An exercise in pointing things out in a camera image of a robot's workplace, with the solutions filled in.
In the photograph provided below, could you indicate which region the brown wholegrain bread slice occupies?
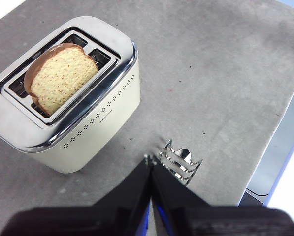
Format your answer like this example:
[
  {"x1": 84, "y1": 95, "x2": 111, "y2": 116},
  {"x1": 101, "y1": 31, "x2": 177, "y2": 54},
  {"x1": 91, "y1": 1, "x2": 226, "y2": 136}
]
[{"x1": 23, "y1": 42, "x2": 99, "y2": 117}]

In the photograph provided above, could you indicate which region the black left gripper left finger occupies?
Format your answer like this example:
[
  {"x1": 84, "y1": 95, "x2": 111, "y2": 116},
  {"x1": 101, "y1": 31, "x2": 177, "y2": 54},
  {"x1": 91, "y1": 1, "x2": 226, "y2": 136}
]
[{"x1": 0, "y1": 154, "x2": 153, "y2": 236}]

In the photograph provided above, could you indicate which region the cream toaster with chrome top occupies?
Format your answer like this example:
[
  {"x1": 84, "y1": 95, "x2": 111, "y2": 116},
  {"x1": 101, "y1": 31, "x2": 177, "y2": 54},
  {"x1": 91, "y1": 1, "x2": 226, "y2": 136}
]
[{"x1": 0, "y1": 16, "x2": 141, "y2": 174}]

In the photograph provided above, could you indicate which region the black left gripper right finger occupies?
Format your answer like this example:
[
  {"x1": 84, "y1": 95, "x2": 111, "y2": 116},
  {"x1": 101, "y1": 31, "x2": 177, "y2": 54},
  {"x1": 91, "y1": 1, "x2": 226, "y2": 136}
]
[{"x1": 150, "y1": 157, "x2": 294, "y2": 236}]

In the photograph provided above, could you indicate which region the shiny metal toast rack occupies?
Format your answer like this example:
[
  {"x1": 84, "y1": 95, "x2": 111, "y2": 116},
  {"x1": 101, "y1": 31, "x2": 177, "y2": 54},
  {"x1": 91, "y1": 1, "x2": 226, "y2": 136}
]
[{"x1": 157, "y1": 138, "x2": 204, "y2": 188}]

